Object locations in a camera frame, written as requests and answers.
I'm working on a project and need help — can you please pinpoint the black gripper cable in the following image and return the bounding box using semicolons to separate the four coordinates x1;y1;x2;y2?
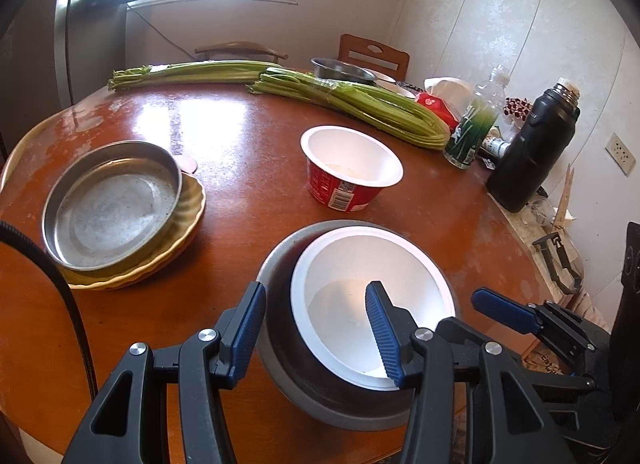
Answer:
0;221;98;400

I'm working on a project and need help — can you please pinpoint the yellow shell-shaped plate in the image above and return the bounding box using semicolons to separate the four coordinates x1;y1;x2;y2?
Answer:
65;175;207;291

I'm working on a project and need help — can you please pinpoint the black metal bracket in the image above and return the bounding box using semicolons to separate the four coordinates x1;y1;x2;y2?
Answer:
531;233;586;295

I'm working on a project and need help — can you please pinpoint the small white bottle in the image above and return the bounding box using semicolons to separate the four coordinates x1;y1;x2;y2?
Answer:
480;136;512;161

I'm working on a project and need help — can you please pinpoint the small steel bowl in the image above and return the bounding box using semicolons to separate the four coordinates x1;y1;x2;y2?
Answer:
311;58;377;82

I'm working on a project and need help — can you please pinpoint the black thermos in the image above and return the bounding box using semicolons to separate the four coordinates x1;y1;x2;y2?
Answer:
486;76;582;213

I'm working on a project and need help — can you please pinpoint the clear bottle with green label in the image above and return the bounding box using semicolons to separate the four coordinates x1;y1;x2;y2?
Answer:
443;64;513;171

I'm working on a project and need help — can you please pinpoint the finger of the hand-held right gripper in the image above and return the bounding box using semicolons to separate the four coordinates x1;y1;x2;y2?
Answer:
471;288;608;370
436;316;598;397

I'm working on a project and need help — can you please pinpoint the long celery bunch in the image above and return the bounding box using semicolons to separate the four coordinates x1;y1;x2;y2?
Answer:
107;60;286;92

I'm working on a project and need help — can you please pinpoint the wooden chair with cutout back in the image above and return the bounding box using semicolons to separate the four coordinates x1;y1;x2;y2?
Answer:
339;34;411;82

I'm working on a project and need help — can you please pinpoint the white ceramic bowl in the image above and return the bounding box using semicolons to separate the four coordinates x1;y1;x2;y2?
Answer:
372;71;418;98

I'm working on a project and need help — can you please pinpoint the wall outlet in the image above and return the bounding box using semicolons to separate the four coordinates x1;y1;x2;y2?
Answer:
606;134;637;175

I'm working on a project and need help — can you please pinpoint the thin wall cable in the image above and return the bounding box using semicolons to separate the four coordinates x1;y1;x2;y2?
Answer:
131;8;202;58

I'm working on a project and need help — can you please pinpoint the wrapped celery bunch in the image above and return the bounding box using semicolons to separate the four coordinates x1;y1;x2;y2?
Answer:
245;68;452;151

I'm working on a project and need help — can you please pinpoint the grey metal bowl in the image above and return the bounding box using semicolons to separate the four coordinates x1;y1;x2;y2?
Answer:
255;219;458;431

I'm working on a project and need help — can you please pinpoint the grey refrigerator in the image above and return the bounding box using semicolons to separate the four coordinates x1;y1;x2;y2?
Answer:
52;0;131;109

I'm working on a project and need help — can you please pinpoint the light wooden clip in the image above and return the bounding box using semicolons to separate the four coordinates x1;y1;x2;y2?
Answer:
551;166;577;241

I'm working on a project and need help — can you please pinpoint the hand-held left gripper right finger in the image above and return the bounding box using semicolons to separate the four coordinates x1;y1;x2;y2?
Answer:
364;280;576;464

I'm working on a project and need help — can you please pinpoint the wooden chair with curved back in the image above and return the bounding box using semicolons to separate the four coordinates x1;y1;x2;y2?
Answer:
194;41;290;64

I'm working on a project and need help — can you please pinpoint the round metal pan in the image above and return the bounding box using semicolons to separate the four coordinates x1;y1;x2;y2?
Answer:
41;140;182;272

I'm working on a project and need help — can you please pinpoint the clear glass jar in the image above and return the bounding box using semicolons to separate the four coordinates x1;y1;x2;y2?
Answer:
522;195;555;227

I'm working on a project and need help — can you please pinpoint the red and white ornament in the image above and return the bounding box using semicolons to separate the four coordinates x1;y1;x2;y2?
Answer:
504;96;532;121

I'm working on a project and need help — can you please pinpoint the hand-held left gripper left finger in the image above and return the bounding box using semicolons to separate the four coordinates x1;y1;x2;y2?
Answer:
60;281;268;464

